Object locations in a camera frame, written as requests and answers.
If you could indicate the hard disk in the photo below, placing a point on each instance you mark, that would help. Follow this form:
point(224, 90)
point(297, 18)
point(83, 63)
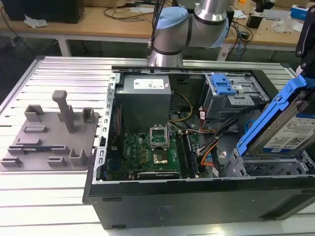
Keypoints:
point(288, 132)

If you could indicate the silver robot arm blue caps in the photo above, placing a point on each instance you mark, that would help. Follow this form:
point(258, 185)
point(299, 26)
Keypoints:
point(209, 27)

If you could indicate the black RAM slot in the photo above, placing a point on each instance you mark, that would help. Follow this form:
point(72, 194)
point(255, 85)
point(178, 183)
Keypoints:
point(192, 153)
point(182, 155)

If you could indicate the blue cardboard box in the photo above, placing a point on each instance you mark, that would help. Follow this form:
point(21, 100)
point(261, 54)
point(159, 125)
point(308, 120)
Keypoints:
point(299, 12)

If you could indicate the crumpled clear plastic wrap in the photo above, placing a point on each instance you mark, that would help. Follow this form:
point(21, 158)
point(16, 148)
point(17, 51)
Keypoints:
point(283, 24)

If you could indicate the flat grey device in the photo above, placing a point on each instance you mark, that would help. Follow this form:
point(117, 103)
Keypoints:
point(273, 14)

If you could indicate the small black box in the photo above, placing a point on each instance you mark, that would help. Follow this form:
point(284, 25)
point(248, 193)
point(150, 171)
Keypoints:
point(253, 20)

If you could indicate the blue plastic drive latch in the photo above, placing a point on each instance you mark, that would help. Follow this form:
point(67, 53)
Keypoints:
point(222, 86)

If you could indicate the grey metal drive cage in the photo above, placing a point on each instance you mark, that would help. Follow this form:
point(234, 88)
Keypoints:
point(221, 105)

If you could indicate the grey power supply unit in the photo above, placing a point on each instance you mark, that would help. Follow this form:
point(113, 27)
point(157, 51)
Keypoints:
point(142, 103)

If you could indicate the CPU socket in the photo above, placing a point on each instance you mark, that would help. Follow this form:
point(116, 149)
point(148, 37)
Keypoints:
point(158, 137)

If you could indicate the black graphics card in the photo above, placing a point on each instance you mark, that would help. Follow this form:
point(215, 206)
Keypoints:
point(157, 175)

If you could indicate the green motherboard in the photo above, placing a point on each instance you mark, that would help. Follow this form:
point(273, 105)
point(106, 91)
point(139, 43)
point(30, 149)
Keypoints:
point(137, 152)

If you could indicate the wooden desk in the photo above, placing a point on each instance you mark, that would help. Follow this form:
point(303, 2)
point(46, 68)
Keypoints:
point(98, 24)

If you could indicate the black open PC case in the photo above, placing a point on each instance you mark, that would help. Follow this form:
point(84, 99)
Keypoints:
point(172, 204)

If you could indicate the large black box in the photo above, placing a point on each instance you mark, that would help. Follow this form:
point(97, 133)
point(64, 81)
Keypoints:
point(44, 9)

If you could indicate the clear plastic bag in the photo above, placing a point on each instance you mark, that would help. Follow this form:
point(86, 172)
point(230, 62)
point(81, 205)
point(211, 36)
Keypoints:
point(34, 22)

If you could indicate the grey parts rack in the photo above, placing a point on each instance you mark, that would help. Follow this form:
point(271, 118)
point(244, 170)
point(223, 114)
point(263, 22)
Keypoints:
point(54, 140)

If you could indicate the RAM stick blue label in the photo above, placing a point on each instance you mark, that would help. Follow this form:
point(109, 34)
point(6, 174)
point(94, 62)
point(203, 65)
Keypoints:
point(37, 149)

